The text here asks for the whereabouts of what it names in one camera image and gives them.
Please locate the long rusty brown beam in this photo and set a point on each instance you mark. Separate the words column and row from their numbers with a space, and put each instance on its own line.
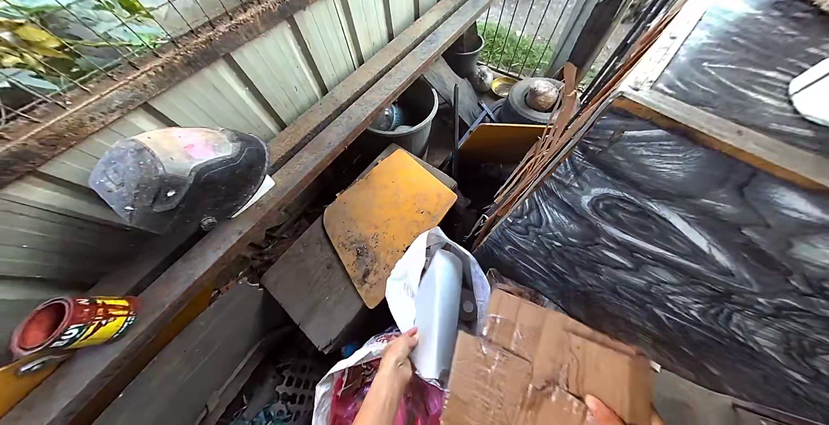
column 362, row 85
column 272, row 214

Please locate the black marbled table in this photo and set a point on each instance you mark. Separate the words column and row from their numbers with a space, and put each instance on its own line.
column 699, row 217

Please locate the brown cardboard piece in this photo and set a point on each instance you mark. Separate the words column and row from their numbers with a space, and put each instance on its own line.
column 557, row 366

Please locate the clear blue plastic bottle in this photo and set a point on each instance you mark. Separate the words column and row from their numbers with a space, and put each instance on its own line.
column 388, row 117

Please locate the person's right hand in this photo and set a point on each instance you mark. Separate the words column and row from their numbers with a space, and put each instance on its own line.
column 602, row 413

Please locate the black perforated crate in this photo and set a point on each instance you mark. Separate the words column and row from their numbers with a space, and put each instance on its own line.
column 298, row 386

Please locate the green leafy plants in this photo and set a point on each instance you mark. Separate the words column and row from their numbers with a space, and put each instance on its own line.
column 39, row 49

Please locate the grey plastic bucket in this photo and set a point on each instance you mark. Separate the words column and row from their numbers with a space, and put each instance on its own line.
column 416, row 124

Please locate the white sack with pink contents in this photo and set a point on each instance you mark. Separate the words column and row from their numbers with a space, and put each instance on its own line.
column 424, row 404

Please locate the dark weathered wooden board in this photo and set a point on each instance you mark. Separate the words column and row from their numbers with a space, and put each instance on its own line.
column 314, row 286

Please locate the yellow wooden board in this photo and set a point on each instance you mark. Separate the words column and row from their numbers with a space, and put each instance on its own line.
column 395, row 217

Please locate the person's right thumb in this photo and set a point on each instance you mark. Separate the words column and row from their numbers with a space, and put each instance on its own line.
column 600, row 410

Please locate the person's left hand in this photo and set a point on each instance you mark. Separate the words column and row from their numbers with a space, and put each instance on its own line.
column 395, row 359

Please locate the yellow bowl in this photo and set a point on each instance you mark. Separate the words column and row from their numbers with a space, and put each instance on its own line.
column 502, row 86

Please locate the corrugated metal fence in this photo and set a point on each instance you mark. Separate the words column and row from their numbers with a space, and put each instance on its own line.
column 272, row 72

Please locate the person's left fingers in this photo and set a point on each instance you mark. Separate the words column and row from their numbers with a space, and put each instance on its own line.
column 408, row 341

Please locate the white plastic sack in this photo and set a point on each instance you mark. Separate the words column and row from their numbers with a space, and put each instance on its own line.
column 403, row 280

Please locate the yellow wood with metal bracket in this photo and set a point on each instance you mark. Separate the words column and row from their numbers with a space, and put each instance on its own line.
column 16, row 383

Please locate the bundle of thin wooden strips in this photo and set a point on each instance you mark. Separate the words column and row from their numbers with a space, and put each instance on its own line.
column 541, row 166

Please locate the black and white helmet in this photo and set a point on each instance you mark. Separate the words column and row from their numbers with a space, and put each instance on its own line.
column 188, row 175

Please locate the grey plastic casing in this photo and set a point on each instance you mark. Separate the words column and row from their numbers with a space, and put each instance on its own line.
column 437, row 315

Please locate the grey round tub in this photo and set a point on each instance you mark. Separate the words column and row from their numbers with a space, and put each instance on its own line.
column 518, row 109

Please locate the white rounded object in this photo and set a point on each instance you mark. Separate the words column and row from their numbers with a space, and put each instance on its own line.
column 813, row 94

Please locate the red and yellow paint can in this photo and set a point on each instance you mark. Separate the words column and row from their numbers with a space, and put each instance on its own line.
column 87, row 322

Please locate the white paper piece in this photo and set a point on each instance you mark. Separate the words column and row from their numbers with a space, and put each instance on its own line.
column 258, row 197

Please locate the grey wooden plank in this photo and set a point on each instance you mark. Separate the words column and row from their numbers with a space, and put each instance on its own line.
column 194, row 354

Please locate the black plant pot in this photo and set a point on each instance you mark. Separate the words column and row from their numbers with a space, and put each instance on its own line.
column 465, row 59

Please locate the yellow chair board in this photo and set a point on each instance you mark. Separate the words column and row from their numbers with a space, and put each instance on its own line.
column 502, row 143

